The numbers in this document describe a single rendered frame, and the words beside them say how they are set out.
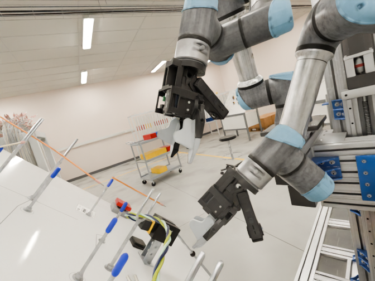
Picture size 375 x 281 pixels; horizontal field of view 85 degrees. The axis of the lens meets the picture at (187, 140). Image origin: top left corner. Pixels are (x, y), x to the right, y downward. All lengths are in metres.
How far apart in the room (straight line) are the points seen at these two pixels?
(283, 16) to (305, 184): 0.37
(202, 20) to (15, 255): 0.48
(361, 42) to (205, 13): 0.68
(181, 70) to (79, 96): 8.36
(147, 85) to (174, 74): 8.82
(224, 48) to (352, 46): 0.59
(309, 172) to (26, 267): 0.51
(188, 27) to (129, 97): 8.53
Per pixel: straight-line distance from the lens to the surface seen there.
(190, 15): 0.49
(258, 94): 0.97
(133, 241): 0.55
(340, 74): 1.12
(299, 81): 0.65
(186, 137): 0.42
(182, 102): 0.43
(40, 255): 0.36
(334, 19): 0.60
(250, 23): 0.55
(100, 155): 8.64
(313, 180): 0.54
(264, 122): 7.50
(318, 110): 4.95
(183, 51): 0.46
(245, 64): 0.95
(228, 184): 0.51
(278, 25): 0.55
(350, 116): 1.04
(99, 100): 8.76
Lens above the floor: 1.34
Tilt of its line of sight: 8 degrees down
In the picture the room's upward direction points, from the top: 15 degrees counter-clockwise
